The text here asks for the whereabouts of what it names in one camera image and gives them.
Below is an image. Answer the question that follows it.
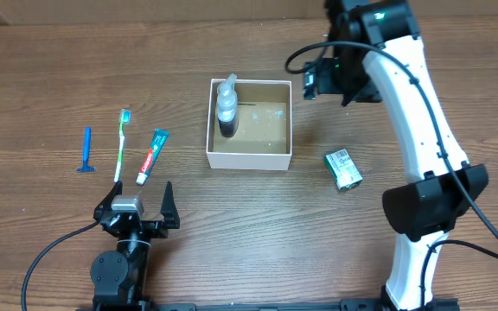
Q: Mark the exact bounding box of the green white soap packet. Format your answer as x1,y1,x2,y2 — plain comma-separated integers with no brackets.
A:
324,149,363,191

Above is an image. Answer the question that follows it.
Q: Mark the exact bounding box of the green white toothbrush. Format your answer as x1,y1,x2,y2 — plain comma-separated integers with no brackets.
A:
113,109,131,182

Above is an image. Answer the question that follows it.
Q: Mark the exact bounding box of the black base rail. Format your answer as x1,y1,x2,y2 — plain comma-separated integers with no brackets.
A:
75,295,462,311

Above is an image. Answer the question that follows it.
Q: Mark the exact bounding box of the white cardboard box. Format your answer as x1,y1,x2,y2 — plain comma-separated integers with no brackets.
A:
206,79,293,170

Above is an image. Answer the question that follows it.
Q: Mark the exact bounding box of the clear soap pump bottle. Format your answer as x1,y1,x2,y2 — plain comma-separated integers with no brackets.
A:
216,73,238,138

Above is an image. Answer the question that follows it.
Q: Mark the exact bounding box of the Colgate toothpaste tube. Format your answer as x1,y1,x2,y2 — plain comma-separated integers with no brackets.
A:
136,129,169,186

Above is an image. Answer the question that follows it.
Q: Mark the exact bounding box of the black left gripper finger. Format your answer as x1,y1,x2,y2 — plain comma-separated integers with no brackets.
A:
160,181,180,229
93,181,123,220

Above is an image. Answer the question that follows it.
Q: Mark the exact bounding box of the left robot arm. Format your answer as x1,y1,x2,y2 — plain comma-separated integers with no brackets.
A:
90,181,181,310

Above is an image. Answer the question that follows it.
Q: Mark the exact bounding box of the blue disposable razor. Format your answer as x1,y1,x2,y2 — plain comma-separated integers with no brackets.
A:
77,127,96,173

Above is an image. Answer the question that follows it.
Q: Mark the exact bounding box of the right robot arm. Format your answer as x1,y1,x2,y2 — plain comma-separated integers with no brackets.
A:
303,0,488,310

